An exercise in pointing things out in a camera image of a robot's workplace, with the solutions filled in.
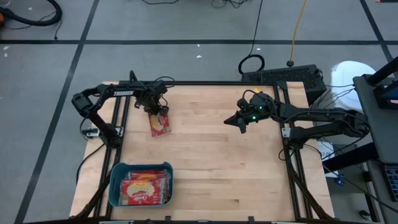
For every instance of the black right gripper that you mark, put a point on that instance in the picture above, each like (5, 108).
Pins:
(261, 109)

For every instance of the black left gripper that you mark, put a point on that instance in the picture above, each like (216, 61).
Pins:
(152, 93)

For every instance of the teal plastic basket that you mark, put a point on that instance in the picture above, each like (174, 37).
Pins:
(114, 186)

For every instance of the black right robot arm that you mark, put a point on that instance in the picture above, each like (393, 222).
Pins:
(326, 115)

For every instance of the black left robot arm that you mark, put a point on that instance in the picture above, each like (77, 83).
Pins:
(102, 91)

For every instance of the white paper sheet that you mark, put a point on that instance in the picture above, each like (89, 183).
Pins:
(326, 152)

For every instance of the blue tag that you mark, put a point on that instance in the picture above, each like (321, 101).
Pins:
(340, 180)

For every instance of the black cart base beam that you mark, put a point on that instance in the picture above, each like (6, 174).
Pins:
(351, 157)

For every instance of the white round stool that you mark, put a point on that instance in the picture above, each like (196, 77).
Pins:
(348, 77)

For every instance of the grey workstation cart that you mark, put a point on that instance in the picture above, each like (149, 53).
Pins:
(373, 133)

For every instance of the black monitor pole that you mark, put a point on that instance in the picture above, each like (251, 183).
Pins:
(384, 71)

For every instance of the black caster wheel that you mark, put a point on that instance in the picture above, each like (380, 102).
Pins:
(364, 214)

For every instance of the black keyboard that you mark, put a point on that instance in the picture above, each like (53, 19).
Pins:
(392, 183)

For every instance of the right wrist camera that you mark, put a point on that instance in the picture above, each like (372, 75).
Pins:
(243, 103)

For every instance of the black aluminium table frame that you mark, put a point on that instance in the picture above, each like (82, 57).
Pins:
(202, 83)

